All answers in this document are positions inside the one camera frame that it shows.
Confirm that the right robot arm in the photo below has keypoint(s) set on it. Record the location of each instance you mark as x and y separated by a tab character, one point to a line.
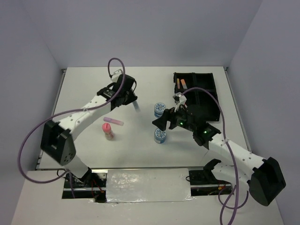
262	177

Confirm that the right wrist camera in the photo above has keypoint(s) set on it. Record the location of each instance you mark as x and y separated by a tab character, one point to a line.
180	100

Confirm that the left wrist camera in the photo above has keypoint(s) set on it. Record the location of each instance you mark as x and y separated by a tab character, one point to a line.
116	74

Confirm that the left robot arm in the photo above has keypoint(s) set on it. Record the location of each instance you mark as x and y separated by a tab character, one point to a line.
58	137

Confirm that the orange cap highlighter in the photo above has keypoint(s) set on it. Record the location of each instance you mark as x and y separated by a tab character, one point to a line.
183	83

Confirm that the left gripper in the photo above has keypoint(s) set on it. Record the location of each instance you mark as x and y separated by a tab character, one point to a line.
132	97

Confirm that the blue cap highlighter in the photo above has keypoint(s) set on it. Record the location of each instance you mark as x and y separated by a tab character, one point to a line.
136	106

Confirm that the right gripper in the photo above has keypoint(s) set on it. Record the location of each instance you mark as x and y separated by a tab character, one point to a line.
168	115

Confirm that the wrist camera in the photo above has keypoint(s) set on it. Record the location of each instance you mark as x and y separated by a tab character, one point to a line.
180	100
116	74

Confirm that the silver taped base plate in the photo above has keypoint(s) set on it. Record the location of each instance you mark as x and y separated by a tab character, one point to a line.
147	185

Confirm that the pink lid small bottle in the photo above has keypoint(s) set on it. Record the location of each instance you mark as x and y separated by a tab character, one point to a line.
106	127

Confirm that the blue paint jar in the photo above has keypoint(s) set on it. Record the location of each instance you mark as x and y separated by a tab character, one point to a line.
159	109
160	136

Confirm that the black four-compartment organizer tray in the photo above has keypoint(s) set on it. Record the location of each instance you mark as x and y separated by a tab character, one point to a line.
207	104

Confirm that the purple cap highlighter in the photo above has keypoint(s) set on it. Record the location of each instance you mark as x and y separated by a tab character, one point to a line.
113	121

